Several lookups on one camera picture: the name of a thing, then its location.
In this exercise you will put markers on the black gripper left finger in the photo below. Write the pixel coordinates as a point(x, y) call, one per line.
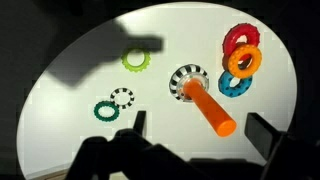
point(140, 122)

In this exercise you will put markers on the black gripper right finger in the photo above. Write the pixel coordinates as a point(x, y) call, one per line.
point(263, 136)

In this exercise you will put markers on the orange pole striped base stand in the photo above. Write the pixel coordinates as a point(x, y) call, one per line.
point(210, 106)

